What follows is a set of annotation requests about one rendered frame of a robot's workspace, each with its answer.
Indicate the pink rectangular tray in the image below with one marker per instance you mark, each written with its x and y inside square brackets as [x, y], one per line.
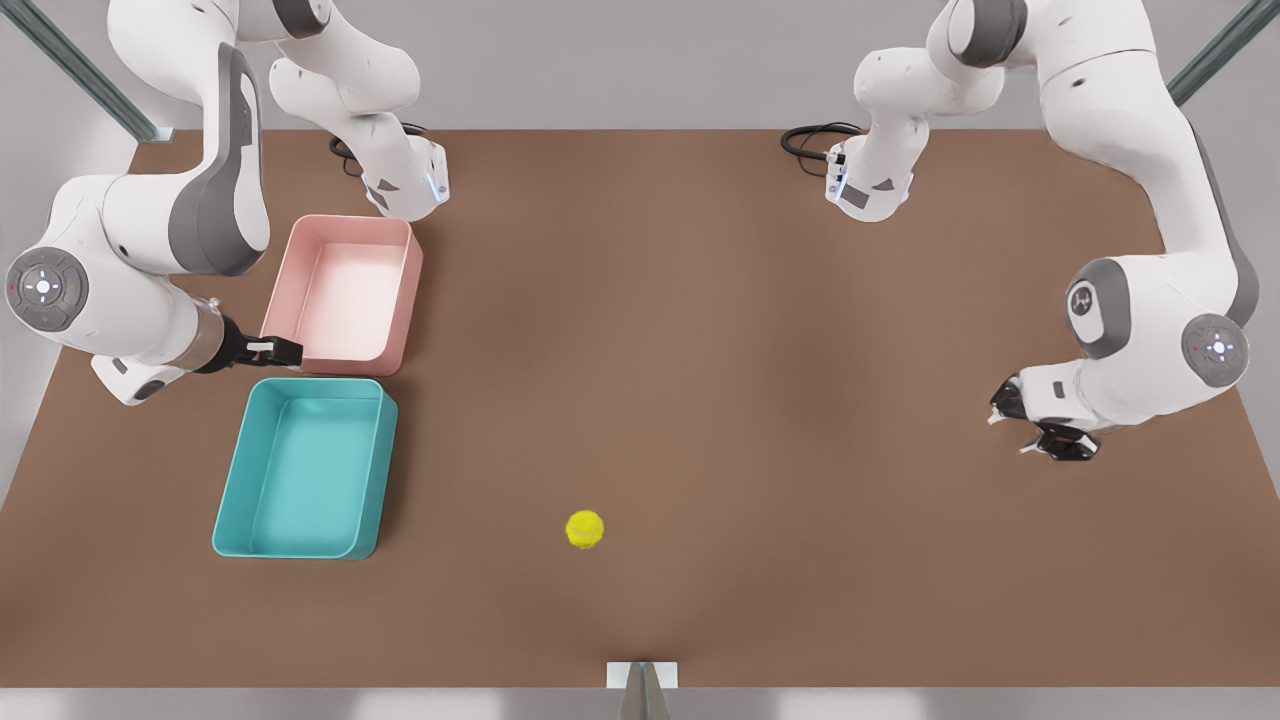
[345, 295]

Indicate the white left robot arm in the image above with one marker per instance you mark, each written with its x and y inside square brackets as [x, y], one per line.
[1130, 130]

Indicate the silver frame post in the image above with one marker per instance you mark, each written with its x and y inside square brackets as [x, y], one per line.
[75, 68]
[1222, 48]
[642, 690]

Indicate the teal rectangular tray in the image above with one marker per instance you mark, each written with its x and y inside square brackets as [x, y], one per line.
[305, 470]

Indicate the yellow tennis ball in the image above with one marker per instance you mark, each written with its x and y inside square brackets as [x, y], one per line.
[585, 528]

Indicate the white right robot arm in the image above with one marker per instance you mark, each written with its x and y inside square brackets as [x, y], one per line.
[150, 215]

